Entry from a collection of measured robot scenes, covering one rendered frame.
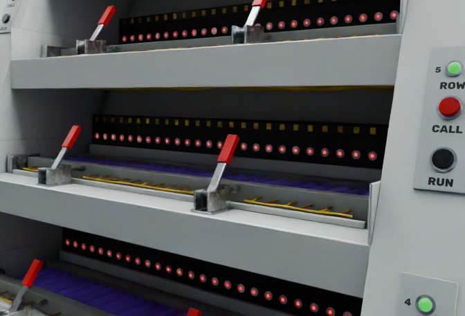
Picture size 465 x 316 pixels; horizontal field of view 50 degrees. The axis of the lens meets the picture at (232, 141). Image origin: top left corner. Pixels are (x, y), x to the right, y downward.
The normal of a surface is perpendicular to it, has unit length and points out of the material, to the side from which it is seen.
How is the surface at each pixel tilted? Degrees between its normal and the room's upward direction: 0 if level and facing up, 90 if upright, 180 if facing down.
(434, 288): 90
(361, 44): 109
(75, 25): 90
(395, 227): 90
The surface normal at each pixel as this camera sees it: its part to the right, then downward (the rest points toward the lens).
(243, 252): -0.57, 0.04
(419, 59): -0.53, -0.29
